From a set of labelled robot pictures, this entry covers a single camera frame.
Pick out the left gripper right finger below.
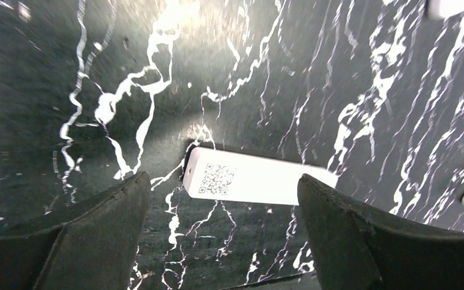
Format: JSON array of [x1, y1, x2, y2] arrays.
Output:
[[297, 175, 464, 289]]

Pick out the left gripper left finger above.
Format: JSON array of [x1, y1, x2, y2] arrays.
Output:
[[0, 172, 151, 289]]

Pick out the white remote with buttons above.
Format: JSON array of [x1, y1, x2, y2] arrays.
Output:
[[426, 0, 464, 20]]

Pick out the long white remote control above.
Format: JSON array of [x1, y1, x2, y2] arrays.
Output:
[[182, 147, 338, 205]]

